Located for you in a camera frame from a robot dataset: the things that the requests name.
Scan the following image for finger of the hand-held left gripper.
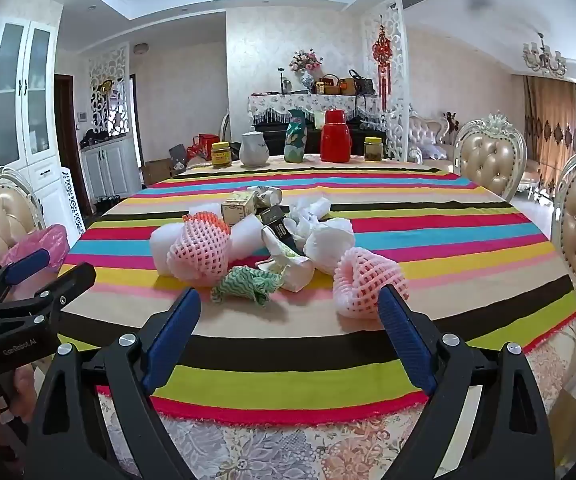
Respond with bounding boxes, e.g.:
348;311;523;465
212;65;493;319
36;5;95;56
0;261;98;331
0;248;51;311

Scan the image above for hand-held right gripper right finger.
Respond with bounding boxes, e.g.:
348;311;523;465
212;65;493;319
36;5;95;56
377;284;553;480

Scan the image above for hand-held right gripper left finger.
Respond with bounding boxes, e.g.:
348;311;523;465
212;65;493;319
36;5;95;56
25;287;203;480

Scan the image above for pink plastic bag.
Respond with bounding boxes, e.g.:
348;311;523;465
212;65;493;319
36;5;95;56
0;224;71;281

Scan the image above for pink foam fruit net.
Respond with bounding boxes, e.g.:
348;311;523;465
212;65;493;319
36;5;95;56
166;211;232;286
332;246;411;322

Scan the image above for green white cloth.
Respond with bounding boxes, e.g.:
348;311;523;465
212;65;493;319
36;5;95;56
210;265;289;307

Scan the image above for white plastic bag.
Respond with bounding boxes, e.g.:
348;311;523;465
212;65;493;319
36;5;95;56
293;196;332;222
284;216;313;251
304;217;356;276

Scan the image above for white foam sheet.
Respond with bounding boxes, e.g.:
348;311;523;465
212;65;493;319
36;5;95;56
149;212;269;278

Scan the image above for white carton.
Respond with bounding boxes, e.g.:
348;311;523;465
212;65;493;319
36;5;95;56
260;225;315;293

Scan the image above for beige cardboard box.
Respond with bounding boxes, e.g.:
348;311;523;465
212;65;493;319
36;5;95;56
220;192;259;228

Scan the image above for black cardboard box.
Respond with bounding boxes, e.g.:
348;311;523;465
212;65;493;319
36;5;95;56
259;205;301;256

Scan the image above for white paper cup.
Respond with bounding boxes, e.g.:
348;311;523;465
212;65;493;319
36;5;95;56
247;186;285;208

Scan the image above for person's left hand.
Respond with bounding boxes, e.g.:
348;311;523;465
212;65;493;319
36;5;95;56
0;362;40;453

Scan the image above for white patterned floor unit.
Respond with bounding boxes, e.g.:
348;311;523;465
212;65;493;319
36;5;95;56
60;167;86;233

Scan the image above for striped tablecloth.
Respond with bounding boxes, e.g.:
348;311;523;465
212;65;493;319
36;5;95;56
55;165;576;426

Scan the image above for white low cabinet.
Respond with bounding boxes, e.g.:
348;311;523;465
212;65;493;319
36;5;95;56
80;132;141;206

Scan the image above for dark wooden door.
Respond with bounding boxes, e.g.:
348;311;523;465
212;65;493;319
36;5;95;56
54;74;91;216

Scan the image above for floral tablecloth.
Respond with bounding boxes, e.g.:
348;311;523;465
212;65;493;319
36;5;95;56
95;340;576;480

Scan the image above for white glass door cabinet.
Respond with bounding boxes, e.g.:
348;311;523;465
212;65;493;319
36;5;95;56
0;15;86;231

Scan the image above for red gift bag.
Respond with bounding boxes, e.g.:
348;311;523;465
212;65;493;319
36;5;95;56
186;133;220;161

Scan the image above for white ceramic jug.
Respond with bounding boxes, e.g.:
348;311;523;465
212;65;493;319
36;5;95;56
239;129;270;168

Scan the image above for white tufted sofa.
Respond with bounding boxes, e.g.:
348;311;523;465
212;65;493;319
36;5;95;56
408;110;461;163

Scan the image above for red thermos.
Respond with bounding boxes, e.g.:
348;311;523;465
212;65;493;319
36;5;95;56
320;108;353;163

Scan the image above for white openwork screen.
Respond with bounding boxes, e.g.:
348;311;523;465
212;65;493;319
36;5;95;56
88;42;131;138
360;7;411;161

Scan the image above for dark sideboard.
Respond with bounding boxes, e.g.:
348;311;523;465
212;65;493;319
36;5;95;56
253;119;389;157

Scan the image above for green patterned bag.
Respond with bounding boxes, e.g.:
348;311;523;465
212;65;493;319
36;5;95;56
284;108;309;163

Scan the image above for floral lace cloth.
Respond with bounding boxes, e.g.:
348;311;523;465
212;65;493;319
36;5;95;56
248;92;383;126

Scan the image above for brown curtain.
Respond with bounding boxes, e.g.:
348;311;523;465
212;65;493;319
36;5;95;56
524;76;576;191

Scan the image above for black handbag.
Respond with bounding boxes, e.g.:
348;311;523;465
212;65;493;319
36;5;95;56
349;69;376;96

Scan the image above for red knot decoration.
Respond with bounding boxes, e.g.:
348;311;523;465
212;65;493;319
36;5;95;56
372;15;393;111

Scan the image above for pink flowers in vase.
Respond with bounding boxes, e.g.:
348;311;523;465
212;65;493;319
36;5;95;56
289;50;323;93

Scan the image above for chandelier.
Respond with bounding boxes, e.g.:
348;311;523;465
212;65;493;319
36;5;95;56
522;32;568;78

